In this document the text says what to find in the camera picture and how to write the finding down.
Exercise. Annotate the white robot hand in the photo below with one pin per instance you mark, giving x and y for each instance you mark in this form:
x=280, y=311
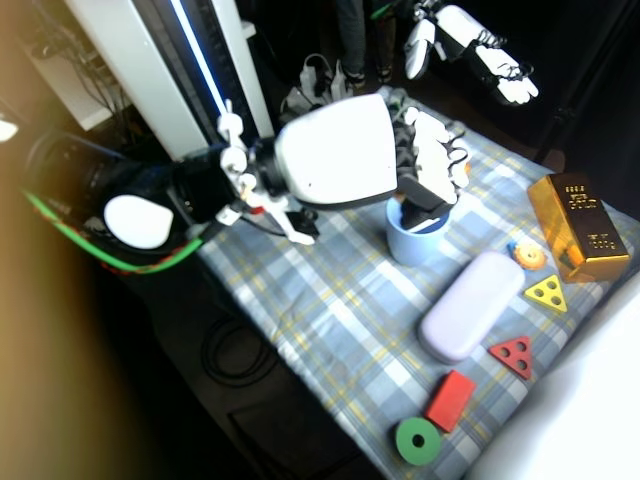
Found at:
x=340, y=150
x=457, y=25

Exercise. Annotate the blue cup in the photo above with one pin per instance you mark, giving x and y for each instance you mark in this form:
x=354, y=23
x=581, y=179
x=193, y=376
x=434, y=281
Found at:
x=415, y=247

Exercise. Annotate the person's leg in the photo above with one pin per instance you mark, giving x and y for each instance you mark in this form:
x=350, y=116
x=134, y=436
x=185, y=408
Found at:
x=352, y=35
x=386, y=50

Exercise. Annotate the white power strip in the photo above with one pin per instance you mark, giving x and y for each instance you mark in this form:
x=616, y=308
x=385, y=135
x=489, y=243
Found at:
x=310, y=80

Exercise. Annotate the blue plaid cloth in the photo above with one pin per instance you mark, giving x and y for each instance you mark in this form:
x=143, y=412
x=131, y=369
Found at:
x=350, y=330

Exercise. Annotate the lilac glasses case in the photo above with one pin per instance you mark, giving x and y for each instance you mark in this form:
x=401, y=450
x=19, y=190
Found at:
x=470, y=305

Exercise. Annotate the white column with blue strip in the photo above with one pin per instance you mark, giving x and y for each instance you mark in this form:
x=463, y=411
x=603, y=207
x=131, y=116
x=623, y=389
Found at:
x=145, y=75

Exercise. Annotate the orange toy cookie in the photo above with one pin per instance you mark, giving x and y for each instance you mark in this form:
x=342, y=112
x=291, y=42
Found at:
x=531, y=257

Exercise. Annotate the gold bar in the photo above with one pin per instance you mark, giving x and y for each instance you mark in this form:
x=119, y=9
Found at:
x=580, y=225

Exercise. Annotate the yellow triangle block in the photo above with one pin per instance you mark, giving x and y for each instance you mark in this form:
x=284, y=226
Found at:
x=550, y=295

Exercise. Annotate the red triangle block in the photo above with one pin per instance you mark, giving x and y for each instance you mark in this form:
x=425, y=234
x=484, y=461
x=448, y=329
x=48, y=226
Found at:
x=512, y=361

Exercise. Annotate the red rectangular block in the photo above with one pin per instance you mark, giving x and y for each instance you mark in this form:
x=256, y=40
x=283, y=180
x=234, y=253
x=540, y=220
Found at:
x=450, y=400

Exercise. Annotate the white robot body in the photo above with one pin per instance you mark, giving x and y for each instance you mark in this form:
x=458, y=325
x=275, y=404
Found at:
x=575, y=410

